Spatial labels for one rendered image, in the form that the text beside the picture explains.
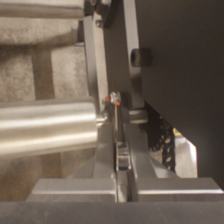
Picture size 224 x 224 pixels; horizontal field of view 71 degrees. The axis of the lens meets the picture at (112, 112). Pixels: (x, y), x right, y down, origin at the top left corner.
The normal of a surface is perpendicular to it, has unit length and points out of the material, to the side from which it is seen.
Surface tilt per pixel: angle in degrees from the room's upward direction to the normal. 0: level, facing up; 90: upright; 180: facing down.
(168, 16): 90
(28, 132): 3
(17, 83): 0
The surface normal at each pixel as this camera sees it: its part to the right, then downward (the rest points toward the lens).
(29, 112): 0.15, -0.52
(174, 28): -0.97, 0.09
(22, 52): 0.23, -0.01
